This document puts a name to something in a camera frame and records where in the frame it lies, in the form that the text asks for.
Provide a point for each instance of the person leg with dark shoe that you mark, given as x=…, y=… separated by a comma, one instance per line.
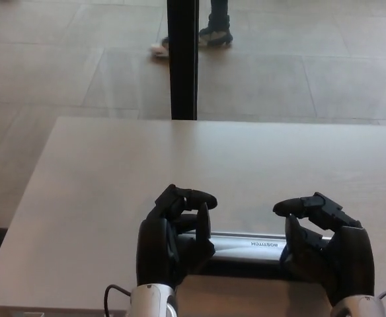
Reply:
x=218, y=29

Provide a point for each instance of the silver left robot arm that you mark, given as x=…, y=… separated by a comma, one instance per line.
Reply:
x=150, y=300

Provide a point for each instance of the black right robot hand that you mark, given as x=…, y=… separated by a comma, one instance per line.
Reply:
x=348, y=261

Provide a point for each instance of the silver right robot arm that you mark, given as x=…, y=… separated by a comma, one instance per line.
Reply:
x=358, y=307

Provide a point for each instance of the silver black Bostitch hole punch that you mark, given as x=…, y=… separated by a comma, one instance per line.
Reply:
x=246, y=249

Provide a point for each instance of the black vertical post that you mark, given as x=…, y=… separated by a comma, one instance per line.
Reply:
x=182, y=72

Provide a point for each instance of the white under-table bracket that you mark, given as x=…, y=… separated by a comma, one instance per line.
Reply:
x=36, y=315

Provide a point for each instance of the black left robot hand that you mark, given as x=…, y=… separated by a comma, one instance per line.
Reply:
x=156, y=244

